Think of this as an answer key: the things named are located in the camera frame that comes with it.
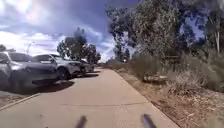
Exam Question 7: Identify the dry bushes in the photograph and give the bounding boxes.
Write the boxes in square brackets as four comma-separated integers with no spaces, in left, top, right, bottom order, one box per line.
[101,49,224,96]

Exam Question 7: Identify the concrete kerb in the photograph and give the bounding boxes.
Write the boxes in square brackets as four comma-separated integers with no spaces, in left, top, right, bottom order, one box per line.
[0,92,42,112]

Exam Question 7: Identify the brown dirt verge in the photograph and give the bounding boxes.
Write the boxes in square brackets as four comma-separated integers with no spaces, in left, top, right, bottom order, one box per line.
[116,69,224,128]

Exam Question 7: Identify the robot's own part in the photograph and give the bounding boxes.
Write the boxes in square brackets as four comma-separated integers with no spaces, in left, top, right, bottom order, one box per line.
[141,113,157,128]
[75,115,88,128]

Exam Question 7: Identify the dark grey car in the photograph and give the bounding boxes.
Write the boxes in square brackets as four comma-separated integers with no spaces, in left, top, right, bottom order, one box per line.
[0,51,60,89]

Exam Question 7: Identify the row of trees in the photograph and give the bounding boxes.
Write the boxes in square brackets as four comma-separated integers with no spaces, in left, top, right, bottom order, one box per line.
[105,0,224,64]

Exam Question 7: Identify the silver car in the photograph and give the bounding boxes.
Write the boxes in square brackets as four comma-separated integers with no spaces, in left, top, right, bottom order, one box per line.
[33,53,82,80]

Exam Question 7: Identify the grey log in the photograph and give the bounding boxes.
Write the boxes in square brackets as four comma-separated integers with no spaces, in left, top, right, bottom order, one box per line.
[143,74,168,85]

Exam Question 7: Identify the dark mulch strip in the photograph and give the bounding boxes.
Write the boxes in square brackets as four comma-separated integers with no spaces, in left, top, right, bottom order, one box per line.
[0,78,76,108]

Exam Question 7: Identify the broad dark tree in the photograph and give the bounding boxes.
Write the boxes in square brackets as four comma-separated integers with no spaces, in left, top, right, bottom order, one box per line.
[55,27,102,66]

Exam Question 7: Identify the pale concrete path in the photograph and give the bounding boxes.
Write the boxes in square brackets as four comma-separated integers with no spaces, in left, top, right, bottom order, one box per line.
[0,68,182,128]

